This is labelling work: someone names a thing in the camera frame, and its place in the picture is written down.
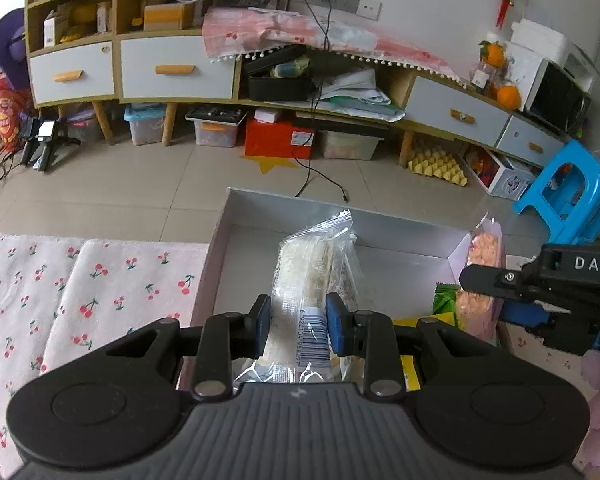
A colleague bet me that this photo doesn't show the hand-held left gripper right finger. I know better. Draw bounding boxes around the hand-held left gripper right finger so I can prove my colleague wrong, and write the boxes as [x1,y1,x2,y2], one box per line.
[325,291,557,403]

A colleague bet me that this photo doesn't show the grey storage bin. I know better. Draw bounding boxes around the grey storage bin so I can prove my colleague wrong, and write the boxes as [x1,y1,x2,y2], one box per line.
[67,107,103,143]

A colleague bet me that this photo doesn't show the blue lidded storage bin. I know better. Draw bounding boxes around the blue lidded storage bin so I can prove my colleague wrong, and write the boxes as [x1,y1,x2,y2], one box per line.
[124,104,167,146]

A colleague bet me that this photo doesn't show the white microwave oven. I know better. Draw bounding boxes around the white microwave oven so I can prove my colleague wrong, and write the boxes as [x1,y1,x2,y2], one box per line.
[525,57,593,136]

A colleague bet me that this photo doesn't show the black camera device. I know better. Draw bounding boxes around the black camera device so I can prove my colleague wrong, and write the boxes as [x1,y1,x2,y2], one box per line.
[19,119,38,166]
[35,119,81,173]

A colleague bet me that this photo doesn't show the yellow egg tray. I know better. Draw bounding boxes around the yellow egg tray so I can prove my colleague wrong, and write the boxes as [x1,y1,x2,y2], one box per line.
[407,145,468,186]

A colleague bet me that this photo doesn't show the clear bin black tray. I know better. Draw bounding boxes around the clear bin black tray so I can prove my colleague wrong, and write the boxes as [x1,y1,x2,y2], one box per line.
[186,107,248,148]

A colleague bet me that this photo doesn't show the folded white plastic bags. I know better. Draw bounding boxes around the folded white plastic bags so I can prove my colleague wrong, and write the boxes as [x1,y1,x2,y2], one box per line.
[265,67,406,123]

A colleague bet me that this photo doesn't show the orange fruit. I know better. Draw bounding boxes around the orange fruit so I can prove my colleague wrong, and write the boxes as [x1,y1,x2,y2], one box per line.
[496,85,522,111]
[482,42,507,68]

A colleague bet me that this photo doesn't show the pink tasselled cabinet cloth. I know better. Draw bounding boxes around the pink tasselled cabinet cloth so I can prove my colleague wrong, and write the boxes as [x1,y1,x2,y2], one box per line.
[202,7,461,83]

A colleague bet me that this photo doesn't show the translucent storage bin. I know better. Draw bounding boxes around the translucent storage bin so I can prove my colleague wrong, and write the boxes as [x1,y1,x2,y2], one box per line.
[316,127,383,162]

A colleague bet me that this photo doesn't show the pink cracker packet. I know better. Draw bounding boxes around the pink cracker packet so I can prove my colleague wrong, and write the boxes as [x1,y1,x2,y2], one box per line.
[454,212,506,346]

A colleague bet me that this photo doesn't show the purple fabric object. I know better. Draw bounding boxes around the purple fabric object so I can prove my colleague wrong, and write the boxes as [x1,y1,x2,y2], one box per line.
[0,7,31,91]

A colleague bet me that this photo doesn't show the yellow snack bag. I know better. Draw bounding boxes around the yellow snack bag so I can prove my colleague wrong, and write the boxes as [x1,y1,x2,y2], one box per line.
[392,311,457,392]

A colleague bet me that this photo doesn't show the white foam box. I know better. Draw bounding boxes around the white foam box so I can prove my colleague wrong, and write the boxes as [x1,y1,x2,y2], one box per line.
[510,19,576,66]

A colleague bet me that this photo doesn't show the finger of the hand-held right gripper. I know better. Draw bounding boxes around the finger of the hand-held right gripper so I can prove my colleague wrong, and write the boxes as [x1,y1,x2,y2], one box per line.
[459,260,541,302]
[500,301,551,334]

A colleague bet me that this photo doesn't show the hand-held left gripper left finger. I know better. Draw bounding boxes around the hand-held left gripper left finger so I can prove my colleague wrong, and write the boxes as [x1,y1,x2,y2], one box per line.
[40,294,273,404]

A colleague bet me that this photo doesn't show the pink cardboard box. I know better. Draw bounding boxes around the pink cardboard box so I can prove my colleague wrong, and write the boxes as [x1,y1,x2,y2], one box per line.
[177,186,511,396]

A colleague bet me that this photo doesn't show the white drawer wooden handle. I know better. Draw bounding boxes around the white drawer wooden handle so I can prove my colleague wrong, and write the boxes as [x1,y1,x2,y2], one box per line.
[28,40,116,106]
[497,116,568,168]
[407,75,511,141]
[120,35,236,101]

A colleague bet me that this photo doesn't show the black floor cables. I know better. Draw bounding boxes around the black floor cables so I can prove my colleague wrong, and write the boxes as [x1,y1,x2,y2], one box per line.
[0,150,26,196]

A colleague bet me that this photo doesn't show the cherry print floor cloth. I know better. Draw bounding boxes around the cherry print floor cloth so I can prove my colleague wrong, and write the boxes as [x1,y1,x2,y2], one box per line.
[0,231,592,477]

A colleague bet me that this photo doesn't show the clear plastic container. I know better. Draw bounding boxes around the clear plastic container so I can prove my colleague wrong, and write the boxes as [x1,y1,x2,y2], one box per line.
[470,62,498,96]

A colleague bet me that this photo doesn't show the white shelf box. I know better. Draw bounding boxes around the white shelf box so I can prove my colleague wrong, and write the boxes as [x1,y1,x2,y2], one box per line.
[43,12,61,48]

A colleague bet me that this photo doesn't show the white printed carton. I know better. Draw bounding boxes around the white printed carton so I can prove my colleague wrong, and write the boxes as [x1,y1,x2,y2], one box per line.
[462,145,538,201]

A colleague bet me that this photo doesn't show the blue plastic stool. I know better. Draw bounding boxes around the blue plastic stool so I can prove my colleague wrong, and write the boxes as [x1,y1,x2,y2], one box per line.
[512,140,600,246]

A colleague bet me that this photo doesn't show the clear wafer packet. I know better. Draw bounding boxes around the clear wafer packet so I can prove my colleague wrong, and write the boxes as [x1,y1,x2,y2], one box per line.
[232,208,366,386]

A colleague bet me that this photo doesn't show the yellow star floor sticker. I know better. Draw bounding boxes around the yellow star floor sticker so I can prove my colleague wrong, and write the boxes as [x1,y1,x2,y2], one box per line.
[240,152,301,175]

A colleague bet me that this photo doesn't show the black storage case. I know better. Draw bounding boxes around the black storage case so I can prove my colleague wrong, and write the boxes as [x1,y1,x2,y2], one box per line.
[242,45,321,102]

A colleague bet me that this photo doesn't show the brown cardboard box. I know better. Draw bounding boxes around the brown cardboard box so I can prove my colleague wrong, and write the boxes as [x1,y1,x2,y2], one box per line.
[144,2,195,31]

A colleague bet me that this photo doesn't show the black power cable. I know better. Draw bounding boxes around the black power cable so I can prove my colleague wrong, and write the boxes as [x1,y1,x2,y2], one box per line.
[294,0,351,203]

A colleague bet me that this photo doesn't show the red cardboard box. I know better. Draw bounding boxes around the red cardboard box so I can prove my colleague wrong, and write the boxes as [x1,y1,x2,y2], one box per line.
[244,117,316,161]

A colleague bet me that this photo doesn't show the red printed bag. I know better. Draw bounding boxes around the red printed bag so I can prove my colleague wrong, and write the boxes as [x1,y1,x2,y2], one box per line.
[0,72,33,153]

